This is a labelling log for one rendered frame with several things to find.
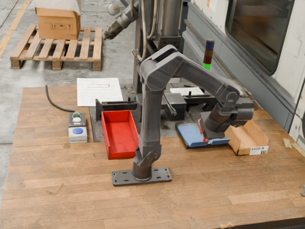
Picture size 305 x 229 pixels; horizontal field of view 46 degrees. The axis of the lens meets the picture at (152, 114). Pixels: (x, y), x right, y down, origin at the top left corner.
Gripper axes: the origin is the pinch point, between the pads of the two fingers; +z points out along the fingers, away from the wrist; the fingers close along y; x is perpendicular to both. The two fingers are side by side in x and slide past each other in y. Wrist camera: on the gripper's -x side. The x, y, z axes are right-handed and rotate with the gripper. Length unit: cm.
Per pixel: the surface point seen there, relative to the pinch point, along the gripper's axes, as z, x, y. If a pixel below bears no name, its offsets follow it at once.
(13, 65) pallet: 232, 87, 217
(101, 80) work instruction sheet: 43, 26, 57
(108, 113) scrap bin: 17.8, 30.0, 22.3
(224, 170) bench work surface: 3.1, -5.8, -12.5
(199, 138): 9.5, -2.5, 3.7
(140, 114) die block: 17.8, 17.0, 21.0
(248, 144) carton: 8.6, -22.2, -0.8
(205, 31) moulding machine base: 83, -67, 129
